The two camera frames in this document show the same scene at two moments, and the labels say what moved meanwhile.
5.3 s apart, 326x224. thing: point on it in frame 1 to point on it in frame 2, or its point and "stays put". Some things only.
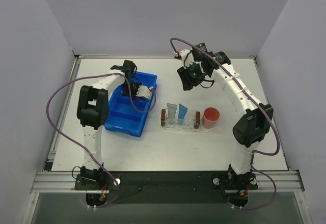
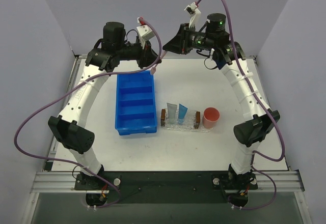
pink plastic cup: (211, 116) stays put
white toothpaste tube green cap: (171, 112) stays put
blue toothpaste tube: (182, 111) stays put
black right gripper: (187, 78) to (183, 39)
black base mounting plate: (178, 187) stays put
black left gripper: (133, 89) to (145, 56)
